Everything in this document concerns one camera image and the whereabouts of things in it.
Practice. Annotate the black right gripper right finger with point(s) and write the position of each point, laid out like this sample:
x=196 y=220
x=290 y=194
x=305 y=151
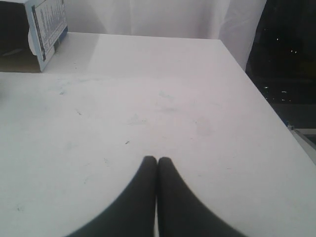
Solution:
x=180 y=212

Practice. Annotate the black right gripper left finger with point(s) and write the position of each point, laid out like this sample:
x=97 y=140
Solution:
x=132 y=214

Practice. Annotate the blue white cardboard box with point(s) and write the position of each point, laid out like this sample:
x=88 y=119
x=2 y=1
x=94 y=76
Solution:
x=30 y=33

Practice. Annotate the grey metal frame piece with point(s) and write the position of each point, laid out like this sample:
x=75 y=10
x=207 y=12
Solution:
x=307 y=134

